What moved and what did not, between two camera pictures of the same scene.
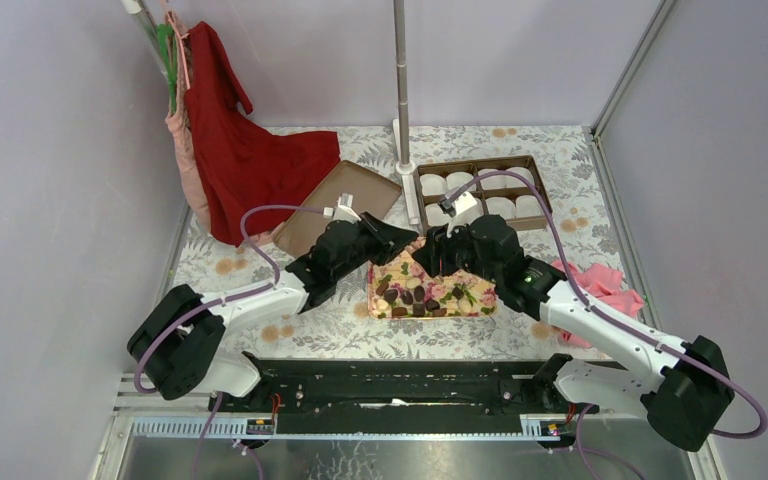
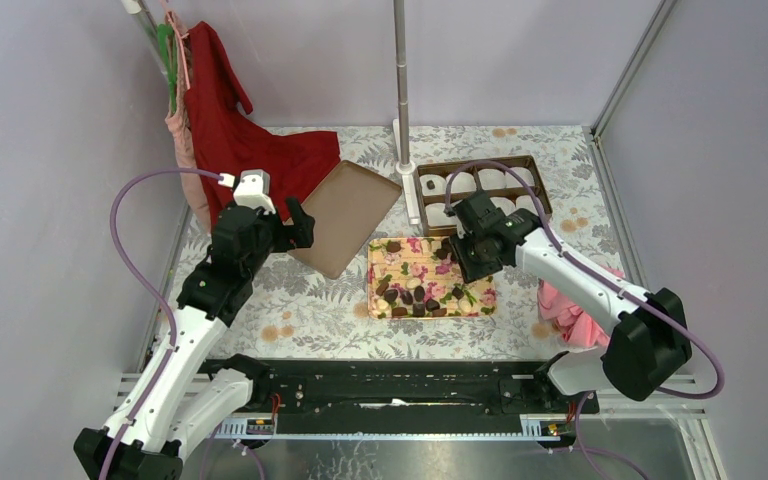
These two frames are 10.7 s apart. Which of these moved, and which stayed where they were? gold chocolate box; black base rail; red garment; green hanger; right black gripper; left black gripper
Moved: left black gripper; right black gripper
Stayed: gold chocolate box; black base rail; green hanger; red garment
